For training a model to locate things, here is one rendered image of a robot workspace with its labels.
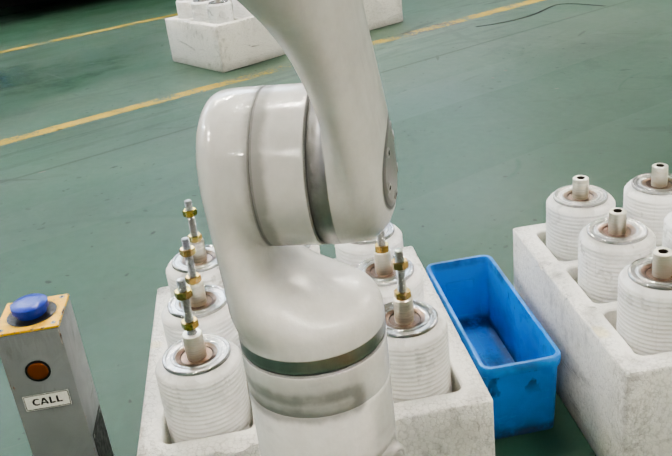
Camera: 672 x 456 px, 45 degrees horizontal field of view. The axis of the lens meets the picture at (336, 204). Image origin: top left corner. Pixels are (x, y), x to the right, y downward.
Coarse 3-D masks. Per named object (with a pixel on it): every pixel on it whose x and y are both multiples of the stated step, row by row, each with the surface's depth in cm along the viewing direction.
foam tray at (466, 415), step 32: (416, 256) 121; (160, 288) 120; (160, 320) 111; (448, 320) 103; (160, 352) 104; (480, 384) 91; (160, 416) 92; (416, 416) 87; (448, 416) 88; (480, 416) 89; (160, 448) 87; (192, 448) 86; (224, 448) 86; (256, 448) 86; (416, 448) 89; (448, 448) 90; (480, 448) 90
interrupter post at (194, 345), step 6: (198, 330) 88; (186, 336) 88; (192, 336) 87; (198, 336) 87; (186, 342) 87; (192, 342) 87; (198, 342) 88; (186, 348) 88; (192, 348) 88; (198, 348) 88; (204, 348) 89; (186, 354) 89; (192, 354) 88; (198, 354) 88; (204, 354) 89; (192, 360) 88; (198, 360) 88
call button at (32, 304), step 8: (24, 296) 90; (32, 296) 90; (40, 296) 89; (16, 304) 88; (24, 304) 88; (32, 304) 88; (40, 304) 88; (48, 304) 89; (16, 312) 87; (24, 312) 87; (32, 312) 87; (40, 312) 88; (24, 320) 88
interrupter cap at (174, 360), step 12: (204, 336) 92; (216, 336) 92; (168, 348) 91; (180, 348) 90; (216, 348) 90; (228, 348) 89; (168, 360) 89; (180, 360) 89; (204, 360) 88; (216, 360) 88; (180, 372) 86; (192, 372) 86; (204, 372) 86
